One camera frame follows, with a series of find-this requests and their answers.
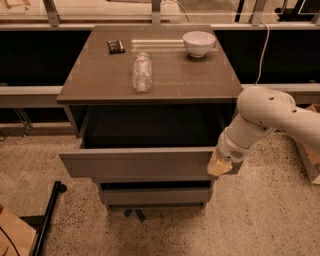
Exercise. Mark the cardboard box bottom left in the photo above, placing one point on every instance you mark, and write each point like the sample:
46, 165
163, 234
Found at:
16, 236

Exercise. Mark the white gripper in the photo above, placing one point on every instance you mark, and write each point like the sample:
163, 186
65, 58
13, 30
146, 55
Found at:
231, 151

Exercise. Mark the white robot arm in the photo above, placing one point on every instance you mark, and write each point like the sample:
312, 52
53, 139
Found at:
261, 111

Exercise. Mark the grey drawer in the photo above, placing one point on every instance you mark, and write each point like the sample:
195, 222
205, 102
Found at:
156, 193
136, 162

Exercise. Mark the small black snack packet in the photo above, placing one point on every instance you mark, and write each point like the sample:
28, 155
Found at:
115, 46

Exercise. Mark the black metal floor stand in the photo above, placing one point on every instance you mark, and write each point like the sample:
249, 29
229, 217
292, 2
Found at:
41, 223

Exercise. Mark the grey top drawer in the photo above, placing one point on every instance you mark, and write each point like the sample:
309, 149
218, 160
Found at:
136, 162

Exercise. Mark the grey drawer cabinet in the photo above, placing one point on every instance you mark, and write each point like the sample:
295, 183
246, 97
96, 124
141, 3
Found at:
189, 104

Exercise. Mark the grey lower drawer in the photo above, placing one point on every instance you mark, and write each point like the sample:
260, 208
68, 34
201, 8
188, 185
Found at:
156, 193

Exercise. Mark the white ceramic bowl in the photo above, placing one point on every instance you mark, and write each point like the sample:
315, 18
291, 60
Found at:
198, 43

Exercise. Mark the clear plastic water bottle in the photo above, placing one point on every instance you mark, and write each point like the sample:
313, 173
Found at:
142, 72

